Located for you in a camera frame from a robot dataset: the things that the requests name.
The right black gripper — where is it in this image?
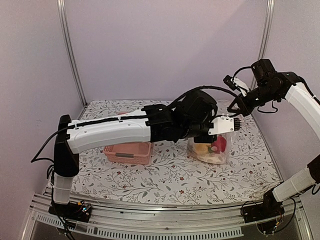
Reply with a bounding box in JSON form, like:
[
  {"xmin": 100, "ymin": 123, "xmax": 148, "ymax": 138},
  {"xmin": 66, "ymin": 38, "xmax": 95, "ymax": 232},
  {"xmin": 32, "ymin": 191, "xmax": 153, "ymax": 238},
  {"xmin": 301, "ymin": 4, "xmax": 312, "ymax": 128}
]
[{"xmin": 227, "ymin": 82, "xmax": 280, "ymax": 117}]

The yellow toy pear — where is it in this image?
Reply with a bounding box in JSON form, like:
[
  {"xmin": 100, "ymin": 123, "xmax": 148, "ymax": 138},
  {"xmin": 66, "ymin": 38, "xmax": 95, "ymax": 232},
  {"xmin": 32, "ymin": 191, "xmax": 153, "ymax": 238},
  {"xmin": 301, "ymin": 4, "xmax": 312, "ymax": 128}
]
[{"xmin": 194, "ymin": 143, "xmax": 211, "ymax": 155}]

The red knitted toy fruit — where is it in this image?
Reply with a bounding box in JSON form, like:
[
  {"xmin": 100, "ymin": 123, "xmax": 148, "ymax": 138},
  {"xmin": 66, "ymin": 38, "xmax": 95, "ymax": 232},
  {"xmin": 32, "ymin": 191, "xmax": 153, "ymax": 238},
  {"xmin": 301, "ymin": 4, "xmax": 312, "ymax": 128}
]
[{"xmin": 211, "ymin": 135, "xmax": 227, "ymax": 154}]

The clear zip top bag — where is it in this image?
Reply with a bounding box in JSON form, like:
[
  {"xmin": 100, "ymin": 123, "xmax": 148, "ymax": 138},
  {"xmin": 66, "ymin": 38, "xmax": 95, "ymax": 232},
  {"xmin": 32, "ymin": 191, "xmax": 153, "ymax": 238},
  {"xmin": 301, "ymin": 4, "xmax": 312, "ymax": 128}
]
[{"xmin": 186, "ymin": 99, "xmax": 237, "ymax": 165}]

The white toy radish with leaves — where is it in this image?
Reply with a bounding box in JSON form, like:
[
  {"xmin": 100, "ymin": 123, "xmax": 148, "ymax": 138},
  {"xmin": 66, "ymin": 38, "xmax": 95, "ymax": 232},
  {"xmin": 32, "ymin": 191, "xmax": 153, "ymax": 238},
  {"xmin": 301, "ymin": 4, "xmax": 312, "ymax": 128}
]
[{"xmin": 196, "ymin": 153, "xmax": 227, "ymax": 165}]

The pink perforated plastic basket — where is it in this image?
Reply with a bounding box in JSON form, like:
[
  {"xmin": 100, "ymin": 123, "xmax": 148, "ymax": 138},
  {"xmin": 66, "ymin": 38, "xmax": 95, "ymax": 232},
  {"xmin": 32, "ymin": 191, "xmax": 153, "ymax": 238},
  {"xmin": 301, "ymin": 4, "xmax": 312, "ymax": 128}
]
[{"xmin": 103, "ymin": 142, "xmax": 154, "ymax": 165}]

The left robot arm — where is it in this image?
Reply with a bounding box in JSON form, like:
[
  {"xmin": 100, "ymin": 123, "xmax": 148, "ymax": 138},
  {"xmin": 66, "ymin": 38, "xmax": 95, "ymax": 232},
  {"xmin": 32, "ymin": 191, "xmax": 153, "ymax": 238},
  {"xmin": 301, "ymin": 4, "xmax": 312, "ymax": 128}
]
[{"xmin": 39, "ymin": 90, "xmax": 218, "ymax": 217}]

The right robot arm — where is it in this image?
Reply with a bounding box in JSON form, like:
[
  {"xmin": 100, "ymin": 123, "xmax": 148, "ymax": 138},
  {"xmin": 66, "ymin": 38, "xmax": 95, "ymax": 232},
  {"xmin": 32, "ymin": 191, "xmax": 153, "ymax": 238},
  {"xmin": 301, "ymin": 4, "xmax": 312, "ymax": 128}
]
[{"xmin": 227, "ymin": 59, "xmax": 320, "ymax": 218}]

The floral patterned table mat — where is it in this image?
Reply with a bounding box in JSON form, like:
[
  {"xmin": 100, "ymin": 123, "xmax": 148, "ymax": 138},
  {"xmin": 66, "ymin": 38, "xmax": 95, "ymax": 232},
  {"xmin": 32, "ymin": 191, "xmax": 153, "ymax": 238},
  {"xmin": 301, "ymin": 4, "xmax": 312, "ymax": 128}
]
[{"xmin": 71, "ymin": 116, "xmax": 282, "ymax": 205}]

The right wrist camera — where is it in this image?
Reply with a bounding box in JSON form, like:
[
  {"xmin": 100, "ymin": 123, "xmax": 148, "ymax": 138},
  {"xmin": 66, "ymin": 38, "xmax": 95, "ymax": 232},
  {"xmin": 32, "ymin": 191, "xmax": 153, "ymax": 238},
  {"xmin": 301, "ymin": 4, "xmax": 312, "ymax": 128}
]
[{"xmin": 223, "ymin": 75, "xmax": 250, "ymax": 97}]

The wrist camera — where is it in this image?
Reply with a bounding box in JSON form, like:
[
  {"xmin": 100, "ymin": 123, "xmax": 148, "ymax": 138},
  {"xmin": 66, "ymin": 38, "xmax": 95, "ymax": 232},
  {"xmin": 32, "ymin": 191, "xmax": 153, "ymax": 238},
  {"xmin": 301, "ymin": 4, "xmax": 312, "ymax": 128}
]
[
  {"xmin": 223, "ymin": 75, "xmax": 250, "ymax": 97},
  {"xmin": 208, "ymin": 115, "xmax": 242, "ymax": 136}
]

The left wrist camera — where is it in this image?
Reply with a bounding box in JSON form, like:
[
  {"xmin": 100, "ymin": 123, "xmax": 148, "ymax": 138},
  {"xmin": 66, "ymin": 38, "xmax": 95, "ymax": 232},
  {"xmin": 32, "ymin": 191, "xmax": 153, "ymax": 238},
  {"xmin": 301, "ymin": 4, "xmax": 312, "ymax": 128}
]
[{"xmin": 208, "ymin": 115, "xmax": 242, "ymax": 136}]

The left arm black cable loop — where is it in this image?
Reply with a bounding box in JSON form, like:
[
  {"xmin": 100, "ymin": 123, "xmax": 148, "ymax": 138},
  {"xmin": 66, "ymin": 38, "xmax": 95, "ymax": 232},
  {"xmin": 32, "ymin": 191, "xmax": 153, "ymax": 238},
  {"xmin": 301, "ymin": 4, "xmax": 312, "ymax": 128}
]
[{"xmin": 172, "ymin": 85, "xmax": 238, "ymax": 103}]

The right aluminium frame post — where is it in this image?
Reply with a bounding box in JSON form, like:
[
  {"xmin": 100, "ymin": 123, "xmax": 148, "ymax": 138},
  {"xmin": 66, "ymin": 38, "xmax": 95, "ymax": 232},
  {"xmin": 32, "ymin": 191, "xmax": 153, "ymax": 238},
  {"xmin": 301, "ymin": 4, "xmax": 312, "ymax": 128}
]
[{"xmin": 257, "ymin": 0, "xmax": 275, "ymax": 60}]

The aluminium frame post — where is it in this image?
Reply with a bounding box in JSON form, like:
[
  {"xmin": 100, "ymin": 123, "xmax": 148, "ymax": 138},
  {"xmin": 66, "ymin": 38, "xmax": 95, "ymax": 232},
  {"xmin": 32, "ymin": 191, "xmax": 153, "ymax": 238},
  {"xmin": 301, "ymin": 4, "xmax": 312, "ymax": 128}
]
[
  {"xmin": 56, "ymin": 0, "xmax": 88, "ymax": 107},
  {"xmin": 257, "ymin": 0, "xmax": 275, "ymax": 60}
]

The front aluminium rail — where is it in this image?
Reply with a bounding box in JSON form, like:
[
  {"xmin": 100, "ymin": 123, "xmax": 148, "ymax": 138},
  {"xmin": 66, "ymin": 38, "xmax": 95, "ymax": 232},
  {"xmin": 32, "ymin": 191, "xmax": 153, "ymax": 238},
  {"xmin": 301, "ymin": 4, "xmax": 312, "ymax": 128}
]
[{"xmin": 19, "ymin": 192, "xmax": 315, "ymax": 240}]

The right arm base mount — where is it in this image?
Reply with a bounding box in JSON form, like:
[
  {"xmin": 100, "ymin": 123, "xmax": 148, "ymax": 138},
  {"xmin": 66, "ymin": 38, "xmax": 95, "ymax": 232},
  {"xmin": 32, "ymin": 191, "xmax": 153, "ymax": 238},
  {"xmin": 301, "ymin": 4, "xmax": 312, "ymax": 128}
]
[{"xmin": 240, "ymin": 194, "xmax": 285, "ymax": 235}]

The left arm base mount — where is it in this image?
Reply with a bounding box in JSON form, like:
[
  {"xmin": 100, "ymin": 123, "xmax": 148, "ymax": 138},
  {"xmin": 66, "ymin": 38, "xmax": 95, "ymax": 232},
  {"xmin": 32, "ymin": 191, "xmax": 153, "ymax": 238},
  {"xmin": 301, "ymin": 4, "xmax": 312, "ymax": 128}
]
[{"xmin": 48, "ymin": 200, "xmax": 92, "ymax": 223}]

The left aluminium frame post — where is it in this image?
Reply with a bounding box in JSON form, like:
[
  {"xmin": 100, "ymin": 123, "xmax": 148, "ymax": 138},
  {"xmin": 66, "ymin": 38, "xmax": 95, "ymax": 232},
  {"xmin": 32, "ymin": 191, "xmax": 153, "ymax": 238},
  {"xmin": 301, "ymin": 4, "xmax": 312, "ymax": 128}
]
[{"xmin": 56, "ymin": 0, "xmax": 88, "ymax": 107}]

